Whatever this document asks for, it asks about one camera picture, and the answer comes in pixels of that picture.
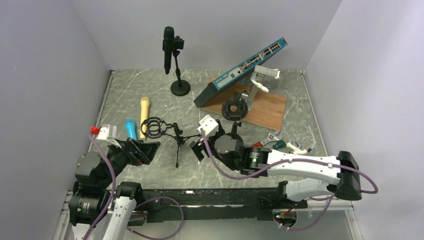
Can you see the white small plug part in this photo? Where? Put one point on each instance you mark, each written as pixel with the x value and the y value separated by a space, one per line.
pixel 296 148

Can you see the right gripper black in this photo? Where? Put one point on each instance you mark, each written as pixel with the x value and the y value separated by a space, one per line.
pixel 198 146

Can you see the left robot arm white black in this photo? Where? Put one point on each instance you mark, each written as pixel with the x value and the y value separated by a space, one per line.
pixel 100 208

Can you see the wooden board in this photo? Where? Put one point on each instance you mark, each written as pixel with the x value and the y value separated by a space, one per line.
pixel 267 108

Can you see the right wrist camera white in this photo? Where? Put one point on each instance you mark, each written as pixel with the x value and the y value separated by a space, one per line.
pixel 209 126

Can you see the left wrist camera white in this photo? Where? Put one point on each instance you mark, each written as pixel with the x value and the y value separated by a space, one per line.
pixel 106 133

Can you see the black shock mount desk stand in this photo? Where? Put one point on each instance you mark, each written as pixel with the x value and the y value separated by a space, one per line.
pixel 235 110

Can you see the red handled adjustable wrench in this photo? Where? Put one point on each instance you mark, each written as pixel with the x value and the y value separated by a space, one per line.
pixel 271 137

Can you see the blue network switch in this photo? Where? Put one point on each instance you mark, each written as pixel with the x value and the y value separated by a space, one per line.
pixel 237 73

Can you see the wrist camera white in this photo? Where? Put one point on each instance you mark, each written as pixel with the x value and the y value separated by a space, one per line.
pixel 106 133
pixel 209 126

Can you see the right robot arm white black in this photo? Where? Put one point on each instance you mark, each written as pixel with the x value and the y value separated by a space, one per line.
pixel 336 175

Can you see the blue microphone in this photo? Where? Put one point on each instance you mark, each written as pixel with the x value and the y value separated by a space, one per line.
pixel 130 127

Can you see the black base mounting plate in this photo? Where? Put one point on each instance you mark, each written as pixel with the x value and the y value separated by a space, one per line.
pixel 212 204

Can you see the white metal bracket stand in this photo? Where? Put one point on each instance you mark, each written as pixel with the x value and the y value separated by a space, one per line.
pixel 259 74

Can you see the black microphone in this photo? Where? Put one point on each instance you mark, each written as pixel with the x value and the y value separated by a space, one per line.
pixel 167 47

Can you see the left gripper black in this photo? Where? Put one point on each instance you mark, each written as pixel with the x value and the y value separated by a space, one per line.
pixel 137 153

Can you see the black tripod shock mount stand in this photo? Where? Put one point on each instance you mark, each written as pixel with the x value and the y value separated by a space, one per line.
pixel 155 127

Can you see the black round base stand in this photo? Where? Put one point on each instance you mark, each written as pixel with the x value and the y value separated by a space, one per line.
pixel 179 87

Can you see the cream yellow microphone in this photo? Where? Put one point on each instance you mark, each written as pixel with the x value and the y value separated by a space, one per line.
pixel 144 111

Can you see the green handled screwdriver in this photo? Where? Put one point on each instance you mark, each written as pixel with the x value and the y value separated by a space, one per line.
pixel 279 145

